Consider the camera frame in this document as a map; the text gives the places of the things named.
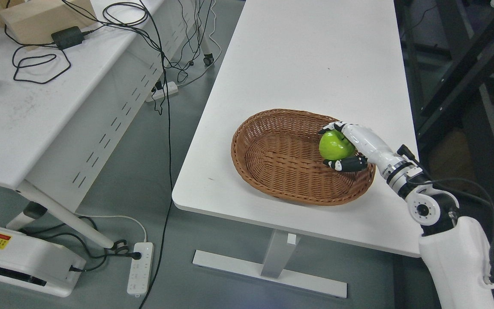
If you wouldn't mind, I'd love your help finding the white perforated desk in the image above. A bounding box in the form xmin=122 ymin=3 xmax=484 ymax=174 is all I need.
xmin=0 ymin=0 xmax=214 ymax=249

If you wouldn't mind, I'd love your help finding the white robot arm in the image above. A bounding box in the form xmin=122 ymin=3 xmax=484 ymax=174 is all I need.
xmin=371 ymin=146 xmax=494 ymax=309

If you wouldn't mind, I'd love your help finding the white box device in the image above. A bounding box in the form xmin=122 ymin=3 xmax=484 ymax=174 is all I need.
xmin=0 ymin=227 xmax=86 ymax=297

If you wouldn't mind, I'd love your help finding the green apple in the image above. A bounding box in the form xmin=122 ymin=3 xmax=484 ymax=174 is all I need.
xmin=318 ymin=130 xmax=355 ymax=161

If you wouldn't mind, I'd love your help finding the far white power strip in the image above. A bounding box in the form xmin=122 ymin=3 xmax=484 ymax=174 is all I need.
xmin=145 ymin=82 xmax=178 ymax=102

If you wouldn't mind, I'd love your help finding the black power adapter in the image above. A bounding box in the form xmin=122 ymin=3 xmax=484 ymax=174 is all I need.
xmin=51 ymin=26 xmax=85 ymax=50

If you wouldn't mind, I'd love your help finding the white pedestal table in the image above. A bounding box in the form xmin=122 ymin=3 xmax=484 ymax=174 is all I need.
xmin=172 ymin=0 xmax=422 ymax=308

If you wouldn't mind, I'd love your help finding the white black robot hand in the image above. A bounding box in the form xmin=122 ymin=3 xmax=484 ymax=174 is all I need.
xmin=318 ymin=121 xmax=404 ymax=173

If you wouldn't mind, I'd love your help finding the brown wicker basket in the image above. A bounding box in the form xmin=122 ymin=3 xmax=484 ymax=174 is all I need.
xmin=231 ymin=108 xmax=376 ymax=206

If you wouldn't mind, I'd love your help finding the cardboard box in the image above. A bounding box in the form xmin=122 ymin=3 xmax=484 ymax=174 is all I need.
xmin=0 ymin=0 xmax=96 ymax=44

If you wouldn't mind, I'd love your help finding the long black floor cable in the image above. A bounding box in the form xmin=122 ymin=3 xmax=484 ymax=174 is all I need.
xmin=138 ymin=0 xmax=175 ymax=309

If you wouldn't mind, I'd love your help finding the black metal shelf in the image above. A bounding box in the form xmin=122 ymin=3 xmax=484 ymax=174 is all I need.
xmin=395 ymin=0 xmax=494 ymax=181

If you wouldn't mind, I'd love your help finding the white floor power strip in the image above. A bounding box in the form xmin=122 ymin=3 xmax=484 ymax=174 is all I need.
xmin=127 ymin=242 xmax=154 ymax=297

